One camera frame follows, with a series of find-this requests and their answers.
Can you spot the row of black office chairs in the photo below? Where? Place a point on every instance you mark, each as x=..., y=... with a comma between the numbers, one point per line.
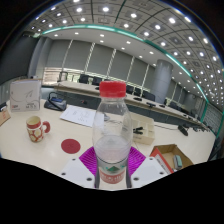
x=148, y=95

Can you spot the brown box with red side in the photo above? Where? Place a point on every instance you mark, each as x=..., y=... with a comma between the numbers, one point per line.
x=165, y=153

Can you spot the flat round red coaster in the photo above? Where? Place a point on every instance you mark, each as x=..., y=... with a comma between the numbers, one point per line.
x=70, y=146

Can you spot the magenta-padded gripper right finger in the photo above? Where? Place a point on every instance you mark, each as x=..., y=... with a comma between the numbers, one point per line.
x=137, y=161

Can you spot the long curved conference desk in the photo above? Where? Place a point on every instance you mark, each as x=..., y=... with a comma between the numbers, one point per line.
x=76, y=88

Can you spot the brown envelope with red print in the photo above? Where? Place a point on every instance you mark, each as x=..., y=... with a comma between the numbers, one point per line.
x=4, y=116

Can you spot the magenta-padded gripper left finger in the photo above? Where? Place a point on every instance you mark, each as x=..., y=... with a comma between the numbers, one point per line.
x=87, y=161

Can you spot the white paper sheets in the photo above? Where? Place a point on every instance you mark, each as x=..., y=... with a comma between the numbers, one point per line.
x=78, y=116

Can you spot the cream open cardboard box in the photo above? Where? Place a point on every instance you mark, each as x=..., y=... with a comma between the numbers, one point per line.
x=146, y=133

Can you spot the round ceiling lights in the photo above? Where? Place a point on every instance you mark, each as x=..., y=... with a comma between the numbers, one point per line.
x=105, y=9

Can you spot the black clip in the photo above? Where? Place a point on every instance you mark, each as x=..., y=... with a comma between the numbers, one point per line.
x=138, y=130

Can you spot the small grey-green block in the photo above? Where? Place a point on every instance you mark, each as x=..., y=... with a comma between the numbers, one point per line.
x=178, y=161

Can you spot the white cardboard box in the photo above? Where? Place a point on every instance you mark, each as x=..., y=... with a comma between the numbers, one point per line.
x=25, y=96

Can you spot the red and cream patterned mug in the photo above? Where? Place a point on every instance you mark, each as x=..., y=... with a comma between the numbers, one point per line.
x=35, y=131

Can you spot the small black desk device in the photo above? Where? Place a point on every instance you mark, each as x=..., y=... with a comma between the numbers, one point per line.
x=183, y=130

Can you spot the clear red-capped water bottle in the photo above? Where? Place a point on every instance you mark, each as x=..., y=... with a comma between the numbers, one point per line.
x=112, y=146

